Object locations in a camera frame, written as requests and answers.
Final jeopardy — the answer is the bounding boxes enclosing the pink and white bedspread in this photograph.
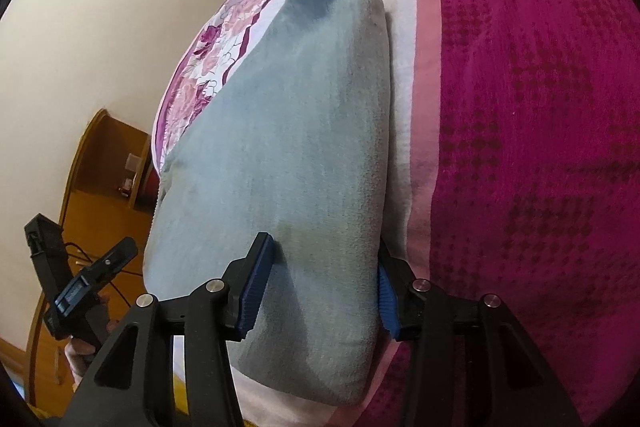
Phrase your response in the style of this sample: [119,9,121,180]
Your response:
[150,0,640,427]

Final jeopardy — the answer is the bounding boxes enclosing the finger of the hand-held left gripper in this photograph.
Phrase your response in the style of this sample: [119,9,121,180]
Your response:
[25,214,68,308]
[52,237,138,315]

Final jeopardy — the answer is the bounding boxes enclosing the person's left hand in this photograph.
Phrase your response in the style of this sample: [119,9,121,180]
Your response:
[62,294,111,388]

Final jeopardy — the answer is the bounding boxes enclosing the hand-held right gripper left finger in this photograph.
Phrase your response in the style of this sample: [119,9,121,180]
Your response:
[60,232,275,427]

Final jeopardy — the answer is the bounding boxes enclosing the wooden nightstand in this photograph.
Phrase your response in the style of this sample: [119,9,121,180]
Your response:
[27,108,161,408]

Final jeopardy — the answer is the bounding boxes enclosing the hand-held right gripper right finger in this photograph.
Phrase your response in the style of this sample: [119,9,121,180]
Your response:
[377,237,583,427]

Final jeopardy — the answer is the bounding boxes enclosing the grey pants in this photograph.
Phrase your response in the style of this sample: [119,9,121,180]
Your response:
[142,0,393,407]

